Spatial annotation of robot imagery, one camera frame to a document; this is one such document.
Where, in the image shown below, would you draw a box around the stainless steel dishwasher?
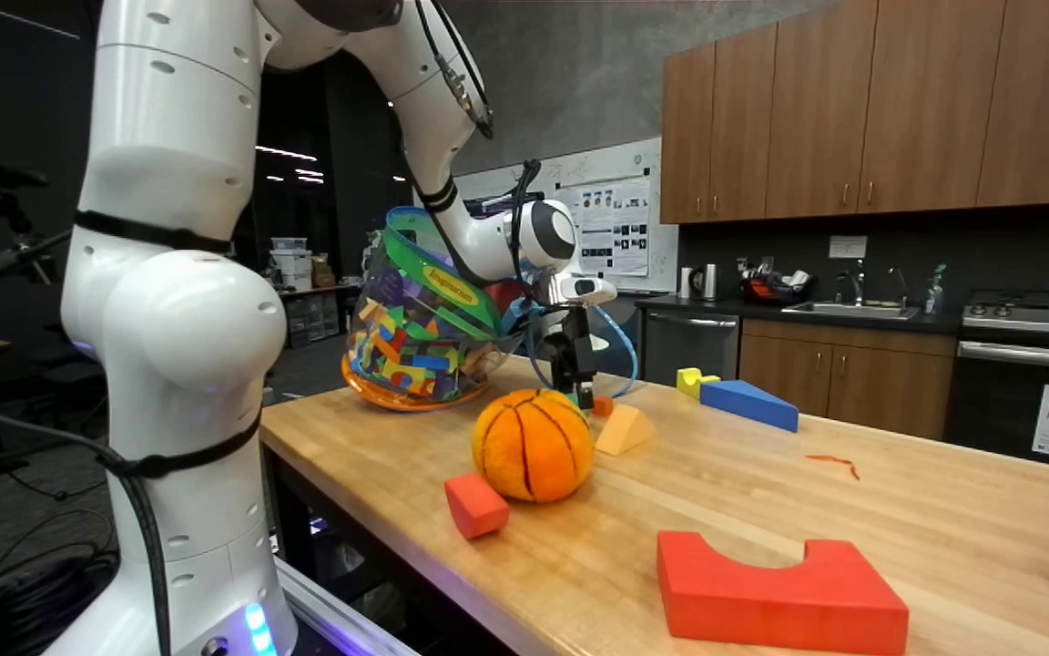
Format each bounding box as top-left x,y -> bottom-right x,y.
637,298 -> 742,392

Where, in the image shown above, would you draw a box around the red rubber band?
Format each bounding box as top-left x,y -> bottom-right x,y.
803,451 -> 868,486

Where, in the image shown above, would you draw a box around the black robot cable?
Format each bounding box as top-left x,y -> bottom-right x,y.
0,383 -> 265,656

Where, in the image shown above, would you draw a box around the dish rack with dishes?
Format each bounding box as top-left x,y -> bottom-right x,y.
733,252 -> 817,310

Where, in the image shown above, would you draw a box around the orange plush basketball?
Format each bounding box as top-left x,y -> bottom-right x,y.
469,385 -> 601,506

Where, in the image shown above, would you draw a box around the yellow foam block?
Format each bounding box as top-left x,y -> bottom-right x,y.
673,360 -> 726,404

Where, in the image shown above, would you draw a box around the whiteboard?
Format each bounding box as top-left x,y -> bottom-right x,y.
460,134 -> 686,298

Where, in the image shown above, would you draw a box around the blue foam block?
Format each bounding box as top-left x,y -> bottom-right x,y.
695,376 -> 804,439

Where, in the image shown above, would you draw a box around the printed paper poster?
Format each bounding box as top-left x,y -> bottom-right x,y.
573,175 -> 661,283

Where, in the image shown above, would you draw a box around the stainless steel oven range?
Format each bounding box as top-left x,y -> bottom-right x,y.
943,291 -> 1049,474

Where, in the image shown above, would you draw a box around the red arch foam block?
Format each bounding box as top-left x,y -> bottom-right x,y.
652,528 -> 914,656

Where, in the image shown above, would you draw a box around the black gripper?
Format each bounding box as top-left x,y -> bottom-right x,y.
543,303 -> 601,413

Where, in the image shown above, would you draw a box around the clear bag of foam blocks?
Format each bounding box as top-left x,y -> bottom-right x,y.
340,200 -> 644,417

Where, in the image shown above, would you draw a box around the kitchen sink with faucet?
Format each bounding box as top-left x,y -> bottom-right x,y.
775,263 -> 926,324

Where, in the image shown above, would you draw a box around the white wall outlet plate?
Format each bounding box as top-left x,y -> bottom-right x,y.
823,229 -> 871,266

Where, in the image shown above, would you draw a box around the wooden wall cabinets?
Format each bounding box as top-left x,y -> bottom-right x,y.
656,0 -> 1049,229

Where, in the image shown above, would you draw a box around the small red foam block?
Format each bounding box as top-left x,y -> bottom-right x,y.
441,469 -> 515,547

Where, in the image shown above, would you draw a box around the tan wooden wedge block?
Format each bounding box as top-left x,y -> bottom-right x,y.
594,400 -> 661,460

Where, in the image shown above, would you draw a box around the soap bottle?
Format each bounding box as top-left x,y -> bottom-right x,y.
923,260 -> 952,324

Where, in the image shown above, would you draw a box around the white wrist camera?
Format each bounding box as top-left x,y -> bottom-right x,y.
545,270 -> 618,310

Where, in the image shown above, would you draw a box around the wooden base cabinets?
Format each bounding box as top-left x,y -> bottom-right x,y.
735,314 -> 960,441

